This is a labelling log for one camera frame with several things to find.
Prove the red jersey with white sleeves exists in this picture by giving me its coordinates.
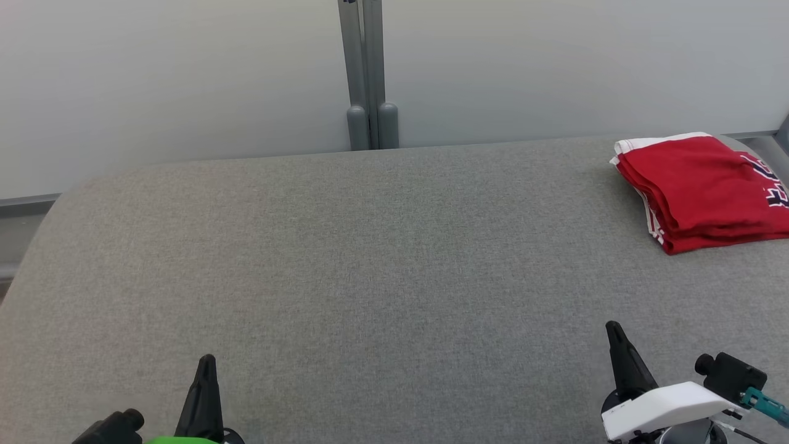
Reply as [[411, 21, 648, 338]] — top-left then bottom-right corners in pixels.
[[609, 131, 789, 256]]

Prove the grey metal partition post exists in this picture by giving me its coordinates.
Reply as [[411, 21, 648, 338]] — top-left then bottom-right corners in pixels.
[[337, 0, 371, 152], [362, 0, 400, 151]]

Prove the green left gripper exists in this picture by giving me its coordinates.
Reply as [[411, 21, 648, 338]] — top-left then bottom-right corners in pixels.
[[145, 353, 246, 444]]

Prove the teal camera cable connector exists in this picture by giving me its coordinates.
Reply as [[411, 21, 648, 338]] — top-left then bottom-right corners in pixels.
[[740, 387, 789, 428]]

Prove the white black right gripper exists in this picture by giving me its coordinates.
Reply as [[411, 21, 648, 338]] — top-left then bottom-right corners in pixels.
[[600, 320, 747, 444]]

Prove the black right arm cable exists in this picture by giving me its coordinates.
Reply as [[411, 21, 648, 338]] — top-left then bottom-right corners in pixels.
[[718, 419, 772, 444]]

